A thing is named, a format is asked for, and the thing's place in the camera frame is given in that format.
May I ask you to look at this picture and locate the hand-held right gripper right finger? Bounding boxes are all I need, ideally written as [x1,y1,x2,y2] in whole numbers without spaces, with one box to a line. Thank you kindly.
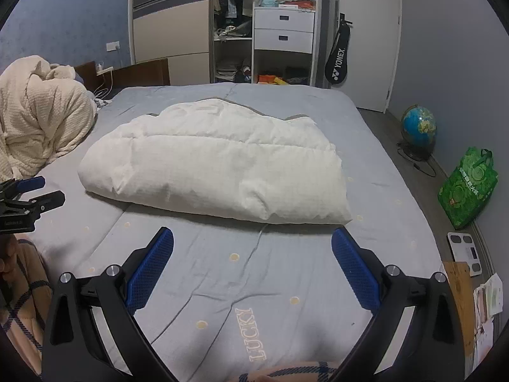
[331,228,466,382]

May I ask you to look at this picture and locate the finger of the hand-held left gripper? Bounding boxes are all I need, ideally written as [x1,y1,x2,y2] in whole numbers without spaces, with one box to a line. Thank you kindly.
[0,176,46,202]
[15,191,66,217]

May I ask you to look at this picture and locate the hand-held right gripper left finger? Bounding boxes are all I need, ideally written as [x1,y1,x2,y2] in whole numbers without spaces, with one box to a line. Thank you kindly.
[42,227,178,382]

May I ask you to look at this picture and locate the person's left forearm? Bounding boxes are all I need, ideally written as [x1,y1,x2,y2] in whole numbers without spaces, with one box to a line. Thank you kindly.
[0,237,53,378]

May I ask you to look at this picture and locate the folded clothes on shelf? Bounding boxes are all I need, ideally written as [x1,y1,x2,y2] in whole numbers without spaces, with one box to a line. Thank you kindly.
[215,60,240,83]

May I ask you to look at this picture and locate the person's left hand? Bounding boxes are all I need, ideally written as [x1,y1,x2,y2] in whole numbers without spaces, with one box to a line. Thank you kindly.
[0,239,17,275]

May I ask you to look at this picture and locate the cream knitted blanket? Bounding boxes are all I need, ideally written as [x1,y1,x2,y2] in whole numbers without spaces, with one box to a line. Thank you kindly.
[0,55,97,184]

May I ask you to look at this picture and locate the bed with grey sheet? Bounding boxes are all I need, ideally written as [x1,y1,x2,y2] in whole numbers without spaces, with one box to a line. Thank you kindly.
[30,83,448,382]

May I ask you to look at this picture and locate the brown wooden board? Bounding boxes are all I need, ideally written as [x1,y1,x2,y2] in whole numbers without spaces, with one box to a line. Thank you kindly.
[443,262,478,371]

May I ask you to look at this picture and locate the white bathroom scale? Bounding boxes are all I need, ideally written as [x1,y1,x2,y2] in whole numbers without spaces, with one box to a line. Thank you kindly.
[447,232,484,276]

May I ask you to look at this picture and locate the person's plaid clothing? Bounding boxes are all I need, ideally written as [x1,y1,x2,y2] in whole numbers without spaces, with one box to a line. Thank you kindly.
[238,360,340,382]

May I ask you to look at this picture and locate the stack of papers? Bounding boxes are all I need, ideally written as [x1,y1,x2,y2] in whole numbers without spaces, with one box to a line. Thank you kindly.
[473,274,502,324]

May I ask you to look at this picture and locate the green shopping bag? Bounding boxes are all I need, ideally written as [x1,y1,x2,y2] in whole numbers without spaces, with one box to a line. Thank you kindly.
[438,147,499,229]

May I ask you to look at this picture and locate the brown wooden headboard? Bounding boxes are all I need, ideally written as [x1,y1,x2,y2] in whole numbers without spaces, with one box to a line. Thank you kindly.
[75,58,171,92]

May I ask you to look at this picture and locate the blue globe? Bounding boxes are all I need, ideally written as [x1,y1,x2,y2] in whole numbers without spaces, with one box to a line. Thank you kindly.
[398,104,437,162]

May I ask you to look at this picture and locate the black racket bag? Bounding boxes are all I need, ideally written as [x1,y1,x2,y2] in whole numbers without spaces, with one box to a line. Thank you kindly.
[324,14,352,87]

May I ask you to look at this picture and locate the white open wardrobe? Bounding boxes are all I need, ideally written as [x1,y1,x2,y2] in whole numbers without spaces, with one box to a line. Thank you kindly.
[128,0,340,88]

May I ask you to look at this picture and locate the white door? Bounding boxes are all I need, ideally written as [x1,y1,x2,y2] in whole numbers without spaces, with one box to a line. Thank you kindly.
[338,0,402,114]

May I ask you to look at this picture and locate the white wardrobe drawer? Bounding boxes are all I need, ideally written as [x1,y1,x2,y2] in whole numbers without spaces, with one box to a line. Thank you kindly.
[254,29,315,53]
[254,8,316,33]

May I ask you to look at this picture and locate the black globe cable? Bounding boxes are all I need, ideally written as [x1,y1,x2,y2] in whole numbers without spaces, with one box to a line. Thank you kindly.
[398,143,437,178]

